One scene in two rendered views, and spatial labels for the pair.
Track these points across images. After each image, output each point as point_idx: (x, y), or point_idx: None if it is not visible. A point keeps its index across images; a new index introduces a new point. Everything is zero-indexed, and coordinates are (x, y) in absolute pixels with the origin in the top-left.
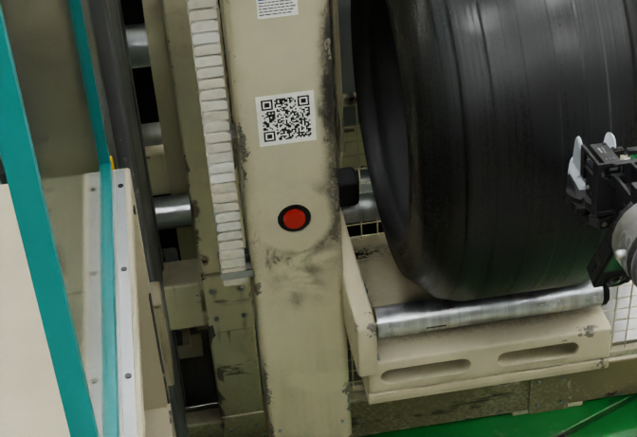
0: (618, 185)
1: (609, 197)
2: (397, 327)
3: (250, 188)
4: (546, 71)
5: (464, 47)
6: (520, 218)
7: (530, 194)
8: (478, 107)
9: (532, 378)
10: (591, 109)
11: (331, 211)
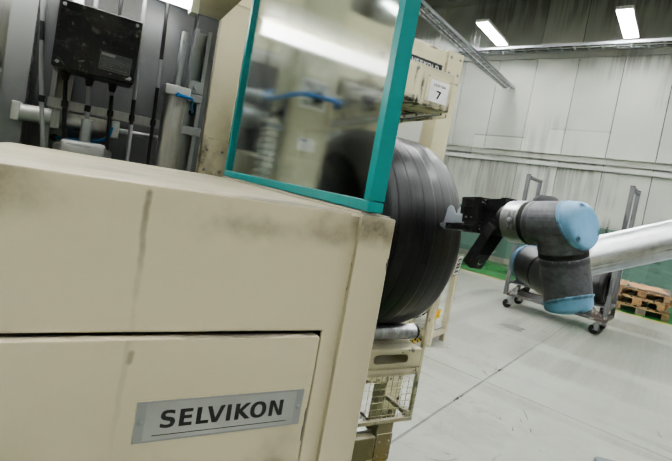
0: (489, 205)
1: (482, 215)
2: None
3: None
4: (428, 184)
5: (397, 167)
6: (416, 251)
7: (422, 239)
8: (404, 191)
9: (386, 375)
10: (445, 205)
11: None
